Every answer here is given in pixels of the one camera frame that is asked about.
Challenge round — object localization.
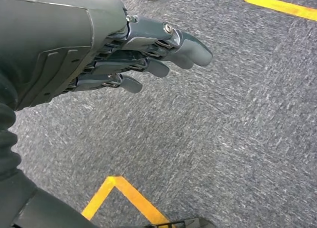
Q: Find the black robot foot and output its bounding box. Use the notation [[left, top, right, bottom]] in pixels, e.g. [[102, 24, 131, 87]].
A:
[[142, 217, 217, 228]]

